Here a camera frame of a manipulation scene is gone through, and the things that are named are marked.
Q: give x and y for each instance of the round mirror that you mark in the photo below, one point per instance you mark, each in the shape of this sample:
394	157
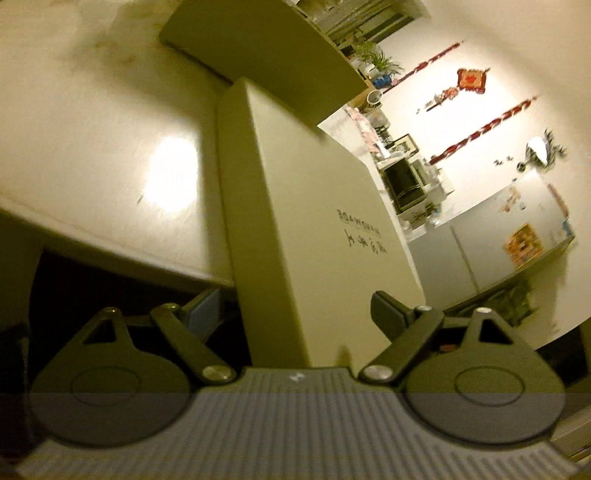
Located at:
374	97

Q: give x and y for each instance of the beige cardboard storage box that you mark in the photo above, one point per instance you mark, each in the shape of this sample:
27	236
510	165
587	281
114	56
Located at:
277	60

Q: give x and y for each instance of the grey refrigerator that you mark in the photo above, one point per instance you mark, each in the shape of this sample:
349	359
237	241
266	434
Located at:
461	258

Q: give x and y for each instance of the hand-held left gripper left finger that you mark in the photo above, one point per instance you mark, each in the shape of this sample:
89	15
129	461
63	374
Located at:
205	309

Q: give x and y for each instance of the white wall ornament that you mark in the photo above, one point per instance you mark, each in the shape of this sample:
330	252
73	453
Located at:
538	147

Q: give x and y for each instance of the picture frame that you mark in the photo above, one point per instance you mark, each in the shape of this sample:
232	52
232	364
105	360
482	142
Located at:
406	144

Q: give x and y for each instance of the red knot decoration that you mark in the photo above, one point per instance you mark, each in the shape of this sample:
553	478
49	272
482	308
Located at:
472	81

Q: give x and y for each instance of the beige cardboard box lid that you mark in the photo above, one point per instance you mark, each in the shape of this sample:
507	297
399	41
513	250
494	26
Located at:
314	221

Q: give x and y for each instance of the black box appliance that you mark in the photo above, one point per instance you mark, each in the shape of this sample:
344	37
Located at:
404	182

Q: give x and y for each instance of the yellow red square sticker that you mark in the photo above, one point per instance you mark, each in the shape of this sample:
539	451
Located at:
524	244

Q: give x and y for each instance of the potted plant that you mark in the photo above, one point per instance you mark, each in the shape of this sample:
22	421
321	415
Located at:
381	62

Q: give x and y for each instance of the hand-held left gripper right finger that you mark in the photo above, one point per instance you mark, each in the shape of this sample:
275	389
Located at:
390	314

